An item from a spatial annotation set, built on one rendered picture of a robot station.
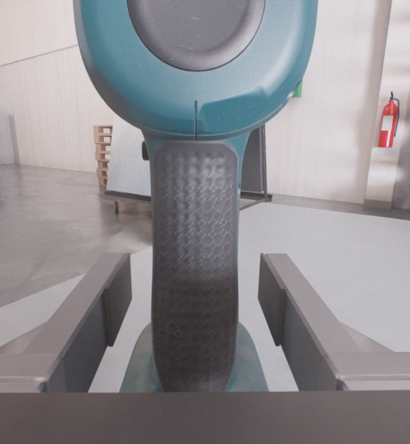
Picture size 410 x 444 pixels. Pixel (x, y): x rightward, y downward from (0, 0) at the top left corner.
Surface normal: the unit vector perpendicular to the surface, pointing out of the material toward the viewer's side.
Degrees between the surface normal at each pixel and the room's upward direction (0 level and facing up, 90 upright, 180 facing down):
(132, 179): 78
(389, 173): 90
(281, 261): 0
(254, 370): 23
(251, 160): 102
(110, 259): 0
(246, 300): 0
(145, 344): 18
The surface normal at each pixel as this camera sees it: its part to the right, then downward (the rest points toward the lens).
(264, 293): -1.00, 0.00
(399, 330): 0.01, -0.97
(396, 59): -0.58, 0.20
